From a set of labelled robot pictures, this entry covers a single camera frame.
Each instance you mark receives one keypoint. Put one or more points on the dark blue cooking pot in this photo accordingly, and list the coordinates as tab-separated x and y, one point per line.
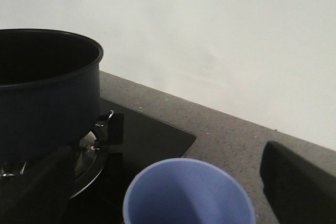
50	91

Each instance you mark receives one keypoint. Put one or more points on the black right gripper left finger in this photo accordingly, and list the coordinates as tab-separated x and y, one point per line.
41	194

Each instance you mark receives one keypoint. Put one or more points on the light blue ribbed cup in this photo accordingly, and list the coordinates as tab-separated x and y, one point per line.
185	190

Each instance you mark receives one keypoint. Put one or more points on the black pot support grate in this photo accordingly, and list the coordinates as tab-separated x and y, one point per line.
88	154

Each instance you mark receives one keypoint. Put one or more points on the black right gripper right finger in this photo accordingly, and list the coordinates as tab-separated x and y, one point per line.
297	190

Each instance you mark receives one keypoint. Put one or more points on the black glass gas cooktop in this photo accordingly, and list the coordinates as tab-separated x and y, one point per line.
145	141

